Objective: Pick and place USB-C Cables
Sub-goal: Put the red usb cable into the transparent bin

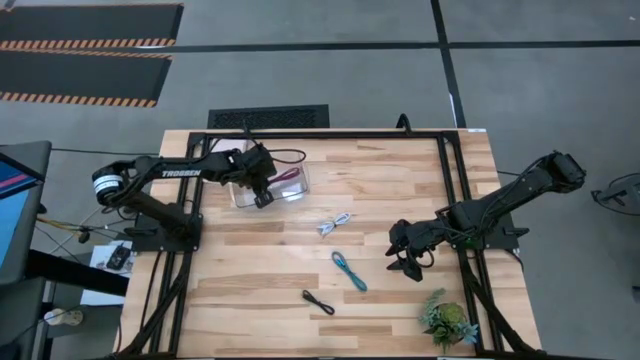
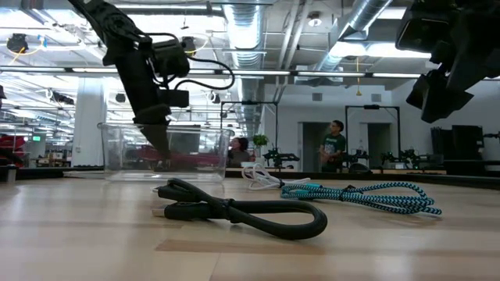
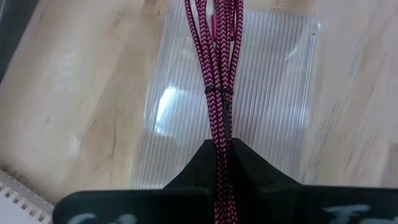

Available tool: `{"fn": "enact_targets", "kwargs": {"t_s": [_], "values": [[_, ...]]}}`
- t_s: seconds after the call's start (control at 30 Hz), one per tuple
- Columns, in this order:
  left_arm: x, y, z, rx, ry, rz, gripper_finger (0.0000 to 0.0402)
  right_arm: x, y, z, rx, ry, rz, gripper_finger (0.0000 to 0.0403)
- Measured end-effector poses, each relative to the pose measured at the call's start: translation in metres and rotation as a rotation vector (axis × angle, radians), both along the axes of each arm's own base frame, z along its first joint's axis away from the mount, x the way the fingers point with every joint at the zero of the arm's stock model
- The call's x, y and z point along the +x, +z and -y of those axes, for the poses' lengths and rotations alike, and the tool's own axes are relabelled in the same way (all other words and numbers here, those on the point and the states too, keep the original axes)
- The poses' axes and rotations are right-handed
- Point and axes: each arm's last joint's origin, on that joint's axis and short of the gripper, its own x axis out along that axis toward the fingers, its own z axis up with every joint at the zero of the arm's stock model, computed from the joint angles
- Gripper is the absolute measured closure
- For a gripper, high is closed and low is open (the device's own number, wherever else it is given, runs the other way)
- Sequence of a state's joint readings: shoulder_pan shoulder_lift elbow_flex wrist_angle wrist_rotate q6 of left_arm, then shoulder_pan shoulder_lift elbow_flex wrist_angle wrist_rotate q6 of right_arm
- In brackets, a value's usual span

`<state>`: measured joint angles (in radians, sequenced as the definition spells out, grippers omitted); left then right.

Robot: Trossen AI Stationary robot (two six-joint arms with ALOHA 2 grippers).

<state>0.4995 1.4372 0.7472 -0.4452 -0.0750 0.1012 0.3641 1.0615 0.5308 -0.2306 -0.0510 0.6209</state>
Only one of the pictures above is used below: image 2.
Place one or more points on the black background screen stand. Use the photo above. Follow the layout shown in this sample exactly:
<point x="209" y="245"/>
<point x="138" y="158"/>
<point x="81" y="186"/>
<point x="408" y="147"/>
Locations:
<point x="466" y="140"/>

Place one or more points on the black background robot station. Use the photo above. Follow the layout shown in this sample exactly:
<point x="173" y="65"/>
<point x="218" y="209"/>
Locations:
<point x="279" y="158"/>
<point x="406" y="157"/>

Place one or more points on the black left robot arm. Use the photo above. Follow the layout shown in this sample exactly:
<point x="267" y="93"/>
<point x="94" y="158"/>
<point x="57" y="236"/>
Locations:
<point x="105" y="23"/>

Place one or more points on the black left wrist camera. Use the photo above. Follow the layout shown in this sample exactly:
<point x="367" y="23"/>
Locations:
<point x="174" y="98"/>

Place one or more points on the seated person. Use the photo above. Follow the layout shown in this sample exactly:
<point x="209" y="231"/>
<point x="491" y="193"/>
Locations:
<point x="238" y="156"/>

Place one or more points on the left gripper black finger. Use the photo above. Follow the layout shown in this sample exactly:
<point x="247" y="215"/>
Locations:
<point x="158" y="140"/>

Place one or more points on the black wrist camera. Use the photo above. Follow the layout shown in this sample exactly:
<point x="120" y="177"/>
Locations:
<point x="174" y="98"/>
<point x="418" y="35"/>

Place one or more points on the clear plastic container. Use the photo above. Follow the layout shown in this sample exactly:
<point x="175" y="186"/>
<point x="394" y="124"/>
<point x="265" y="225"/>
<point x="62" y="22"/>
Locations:
<point x="117" y="156"/>

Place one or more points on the standing person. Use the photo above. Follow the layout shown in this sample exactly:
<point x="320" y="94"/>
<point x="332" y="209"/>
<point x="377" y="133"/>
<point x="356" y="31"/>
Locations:
<point x="333" y="146"/>

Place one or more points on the green potted plant in room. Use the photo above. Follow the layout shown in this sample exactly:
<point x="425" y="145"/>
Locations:
<point x="259" y="139"/>

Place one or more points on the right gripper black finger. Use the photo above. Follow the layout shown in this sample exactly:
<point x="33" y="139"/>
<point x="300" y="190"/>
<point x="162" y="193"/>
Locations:
<point x="445" y="103"/>
<point x="418" y="91"/>

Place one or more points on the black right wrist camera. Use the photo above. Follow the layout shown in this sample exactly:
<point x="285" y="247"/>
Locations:
<point x="418" y="35"/>

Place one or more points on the black aluminium table frame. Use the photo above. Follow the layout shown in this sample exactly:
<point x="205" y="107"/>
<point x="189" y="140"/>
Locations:
<point x="390" y="176"/>

